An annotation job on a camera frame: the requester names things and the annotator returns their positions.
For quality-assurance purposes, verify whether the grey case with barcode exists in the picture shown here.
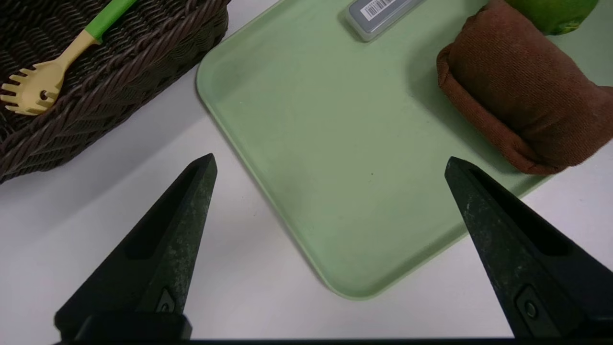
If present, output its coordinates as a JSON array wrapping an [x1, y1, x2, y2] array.
[[345, 0, 427, 43]]

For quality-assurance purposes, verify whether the brown towel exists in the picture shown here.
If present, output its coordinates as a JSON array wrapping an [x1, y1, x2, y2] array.
[[437, 0, 613, 175]]

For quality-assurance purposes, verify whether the dark brown wicker basket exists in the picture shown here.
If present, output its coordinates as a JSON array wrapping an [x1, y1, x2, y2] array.
[[0, 0, 230, 185]]

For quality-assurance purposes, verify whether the green lime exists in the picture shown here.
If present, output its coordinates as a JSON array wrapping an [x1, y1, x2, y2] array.
[[505, 0, 599, 36]]

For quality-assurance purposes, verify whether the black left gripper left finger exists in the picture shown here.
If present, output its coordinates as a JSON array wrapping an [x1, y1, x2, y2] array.
[[54, 153, 218, 338]]

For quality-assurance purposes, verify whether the light green plastic tray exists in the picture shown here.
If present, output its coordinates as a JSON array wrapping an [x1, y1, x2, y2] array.
[[196, 0, 613, 301]]

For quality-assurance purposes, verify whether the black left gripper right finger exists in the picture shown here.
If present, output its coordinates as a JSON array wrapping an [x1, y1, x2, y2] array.
[[444, 156, 613, 345]]

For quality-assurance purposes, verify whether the beige pasta fork green handle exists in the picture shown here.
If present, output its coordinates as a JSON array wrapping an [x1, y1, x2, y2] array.
[[0, 0, 139, 116]]

